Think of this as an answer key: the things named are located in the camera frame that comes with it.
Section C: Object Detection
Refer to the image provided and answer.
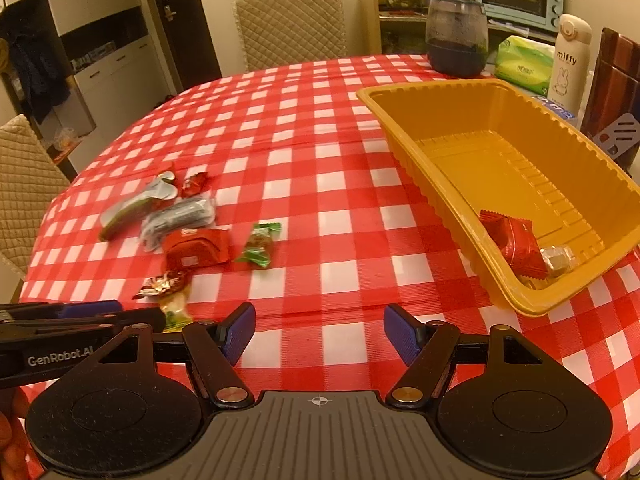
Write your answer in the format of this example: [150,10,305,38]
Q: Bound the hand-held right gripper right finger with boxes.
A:
[384,304,546,408]

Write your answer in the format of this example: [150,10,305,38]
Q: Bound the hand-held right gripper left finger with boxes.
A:
[97,302,257,408]

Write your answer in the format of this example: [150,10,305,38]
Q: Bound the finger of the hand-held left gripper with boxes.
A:
[0,308,167,342]
[0,300,124,322]

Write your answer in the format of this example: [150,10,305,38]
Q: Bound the yellow green candy packet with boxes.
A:
[159,285,195,333]

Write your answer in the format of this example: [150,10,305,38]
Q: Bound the silver green snack packet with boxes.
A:
[98,180,180,242]

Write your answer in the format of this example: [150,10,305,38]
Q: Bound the dark clear snack packet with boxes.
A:
[139,196,217,252]

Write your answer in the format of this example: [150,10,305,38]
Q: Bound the yellow plastic tray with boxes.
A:
[356,79,640,317]

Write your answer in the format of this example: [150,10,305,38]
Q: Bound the person's left hand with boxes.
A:
[0,389,32,480]

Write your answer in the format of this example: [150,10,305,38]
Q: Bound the red gold wrapped candy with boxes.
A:
[132,269,193,302]

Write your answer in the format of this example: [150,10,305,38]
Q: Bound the red square snack packet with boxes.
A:
[162,227,232,273]

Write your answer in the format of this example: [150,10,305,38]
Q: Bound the beige quilted chair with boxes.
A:
[0,114,72,281]
[232,0,348,73]

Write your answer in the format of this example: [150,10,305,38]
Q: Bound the small red candy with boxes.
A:
[180,171,211,198]

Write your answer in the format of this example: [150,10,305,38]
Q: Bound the red checkered tablecloth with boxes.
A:
[20,52,640,480]

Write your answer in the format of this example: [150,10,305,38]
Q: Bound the dark hanging clothes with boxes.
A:
[7,32,71,121]

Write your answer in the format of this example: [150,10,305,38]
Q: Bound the white cabinet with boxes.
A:
[0,0,181,171]

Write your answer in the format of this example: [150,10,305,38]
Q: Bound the blue flat packet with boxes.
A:
[532,94,581,128]

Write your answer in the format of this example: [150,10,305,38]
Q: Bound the dark wooden door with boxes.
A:
[145,0,223,96]

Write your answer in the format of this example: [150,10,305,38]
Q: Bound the green tissue pack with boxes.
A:
[494,35,556,95]

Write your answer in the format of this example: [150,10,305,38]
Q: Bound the grey slotted tool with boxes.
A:
[590,112,640,158]

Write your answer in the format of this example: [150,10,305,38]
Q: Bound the dark glass jar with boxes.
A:
[425,0,489,79]

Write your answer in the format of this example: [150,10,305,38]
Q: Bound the white rabbit print bottle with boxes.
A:
[546,13,593,117]

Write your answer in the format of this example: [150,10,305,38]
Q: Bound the wooden shelf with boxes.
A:
[359,0,501,56]

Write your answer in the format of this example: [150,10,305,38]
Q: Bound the brown metal thermos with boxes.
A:
[580,27,640,171]

